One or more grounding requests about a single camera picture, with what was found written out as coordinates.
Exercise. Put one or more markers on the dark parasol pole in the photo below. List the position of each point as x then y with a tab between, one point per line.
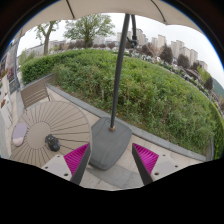
119	62

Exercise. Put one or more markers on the black computer mouse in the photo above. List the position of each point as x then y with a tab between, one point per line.
52	142

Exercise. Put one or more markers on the beige parasol canopy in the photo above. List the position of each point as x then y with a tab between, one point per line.
157	10

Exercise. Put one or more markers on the wooden slatted bench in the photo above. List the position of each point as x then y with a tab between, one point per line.
36	91

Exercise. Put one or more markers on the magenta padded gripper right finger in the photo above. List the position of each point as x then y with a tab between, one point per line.
152	166

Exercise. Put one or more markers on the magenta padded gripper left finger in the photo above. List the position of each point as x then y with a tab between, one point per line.
70	167

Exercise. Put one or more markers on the grey parasol base slab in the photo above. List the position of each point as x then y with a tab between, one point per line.
108	146

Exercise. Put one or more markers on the round slatted wooden table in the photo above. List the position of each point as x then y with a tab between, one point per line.
63	120

